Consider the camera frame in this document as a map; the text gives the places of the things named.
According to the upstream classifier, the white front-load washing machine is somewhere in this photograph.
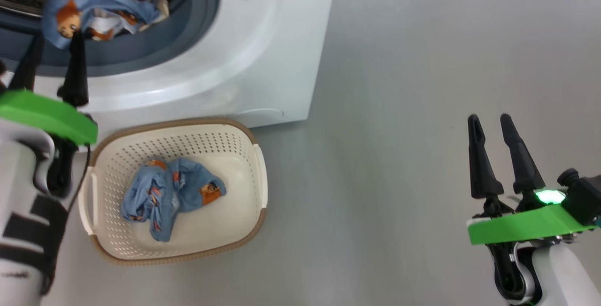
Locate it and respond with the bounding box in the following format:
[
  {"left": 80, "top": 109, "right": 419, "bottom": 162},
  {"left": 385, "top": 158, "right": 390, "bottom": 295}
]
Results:
[{"left": 0, "top": 0, "right": 339, "bottom": 143}]

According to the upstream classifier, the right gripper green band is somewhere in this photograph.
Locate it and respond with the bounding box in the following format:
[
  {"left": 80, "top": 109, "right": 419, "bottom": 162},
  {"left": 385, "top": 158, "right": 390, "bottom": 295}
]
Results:
[{"left": 467, "top": 113, "right": 597, "bottom": 245}]

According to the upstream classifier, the blue bear print garment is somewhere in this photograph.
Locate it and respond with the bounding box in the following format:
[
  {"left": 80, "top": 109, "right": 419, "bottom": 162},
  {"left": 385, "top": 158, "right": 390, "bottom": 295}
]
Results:
[{"left": 121, "top": 157, "right": 227, "bottom": 243}]

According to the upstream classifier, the cream basket with brown rim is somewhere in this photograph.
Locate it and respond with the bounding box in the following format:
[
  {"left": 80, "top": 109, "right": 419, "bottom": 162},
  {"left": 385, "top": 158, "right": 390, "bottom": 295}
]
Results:
[{"left": 78, "top": 117, "right": 268, "bottom": 266}]

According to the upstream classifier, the round white filter cover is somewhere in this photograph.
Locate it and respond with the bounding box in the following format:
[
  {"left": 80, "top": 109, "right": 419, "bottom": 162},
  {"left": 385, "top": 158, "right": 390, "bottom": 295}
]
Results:
[{"left": 235, "top": 108, "right": 285, "bottom": 129}]

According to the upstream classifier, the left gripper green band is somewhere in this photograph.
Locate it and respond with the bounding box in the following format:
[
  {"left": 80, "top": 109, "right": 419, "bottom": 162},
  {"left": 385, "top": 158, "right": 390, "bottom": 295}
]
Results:
[{"left": 0, "top": 29, "right": 99, "bottom": 146}]

